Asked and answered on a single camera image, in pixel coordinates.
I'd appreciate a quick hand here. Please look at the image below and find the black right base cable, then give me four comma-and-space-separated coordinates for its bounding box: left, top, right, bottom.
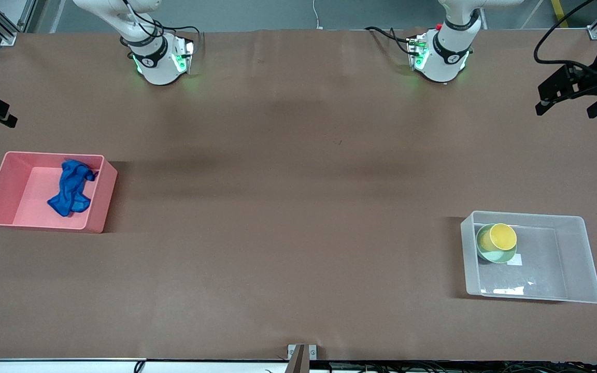
122, 0, 202, 50

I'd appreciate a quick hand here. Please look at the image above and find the grey metal table bracket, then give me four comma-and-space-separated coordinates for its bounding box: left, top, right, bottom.
287, 344, 318, 373

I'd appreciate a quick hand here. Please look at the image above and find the black left base cable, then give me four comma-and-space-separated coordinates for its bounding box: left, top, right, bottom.
364, 26, 419, 56

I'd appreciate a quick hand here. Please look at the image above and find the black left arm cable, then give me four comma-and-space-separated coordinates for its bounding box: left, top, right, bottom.
533, 0, 597, 73

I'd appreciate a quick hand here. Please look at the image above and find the black base cable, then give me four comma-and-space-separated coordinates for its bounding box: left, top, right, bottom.
364, 26, 419, 56
122, 0, 202, 50

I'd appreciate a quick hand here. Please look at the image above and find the clear plastic storage box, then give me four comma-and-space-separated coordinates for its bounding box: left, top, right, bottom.
460, 210, 597, 304

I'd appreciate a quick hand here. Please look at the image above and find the pink plastic bin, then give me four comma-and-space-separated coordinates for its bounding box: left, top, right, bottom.
0, 151, 119, 234

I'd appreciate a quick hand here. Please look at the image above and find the blue glove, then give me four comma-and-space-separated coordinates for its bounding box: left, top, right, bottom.
47, 160, 99, 218

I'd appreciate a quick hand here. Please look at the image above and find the yellow cup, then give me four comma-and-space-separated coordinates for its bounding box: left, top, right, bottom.
489, 223, 518, 251

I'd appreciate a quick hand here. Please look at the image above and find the mint green bowl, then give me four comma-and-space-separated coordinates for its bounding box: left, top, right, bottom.
476, 223, 518, 264

